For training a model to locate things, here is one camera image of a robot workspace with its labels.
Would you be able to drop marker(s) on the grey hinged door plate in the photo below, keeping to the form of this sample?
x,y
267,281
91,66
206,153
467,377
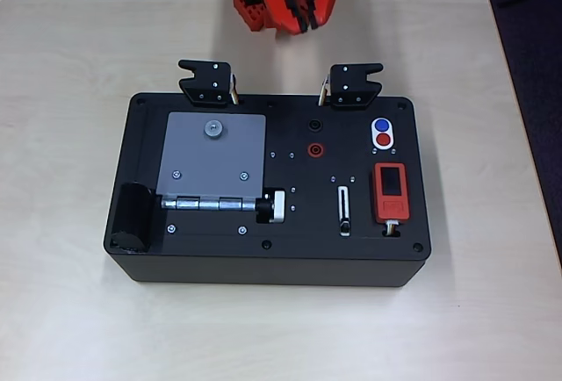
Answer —
x,y
211,161

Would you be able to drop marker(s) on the red display module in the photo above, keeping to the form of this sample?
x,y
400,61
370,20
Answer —
x,y
393,207

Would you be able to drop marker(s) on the silver door hinge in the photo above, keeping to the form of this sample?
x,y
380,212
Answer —
x,y
206,203

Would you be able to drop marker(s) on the black banana socket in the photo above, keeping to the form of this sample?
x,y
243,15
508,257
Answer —
x,y
315,125

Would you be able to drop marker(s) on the blue round piece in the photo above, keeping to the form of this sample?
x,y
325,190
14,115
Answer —
x,y
381,124

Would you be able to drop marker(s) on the black task board box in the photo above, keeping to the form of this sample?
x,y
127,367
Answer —
x,y
303,223

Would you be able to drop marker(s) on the white slider track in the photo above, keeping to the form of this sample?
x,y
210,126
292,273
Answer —
x,y
345,201

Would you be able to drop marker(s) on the red banana socket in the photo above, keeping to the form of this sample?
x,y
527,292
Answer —
x,y
315,149

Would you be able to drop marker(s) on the grey round door knob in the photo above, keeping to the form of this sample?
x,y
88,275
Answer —
x,y
213,128

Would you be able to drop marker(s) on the black rounded probe holder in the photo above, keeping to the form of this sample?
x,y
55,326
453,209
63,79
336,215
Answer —
x,y
129,214

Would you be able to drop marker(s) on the white black probe plug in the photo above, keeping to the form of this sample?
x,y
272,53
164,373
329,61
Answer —
x,y
278,205

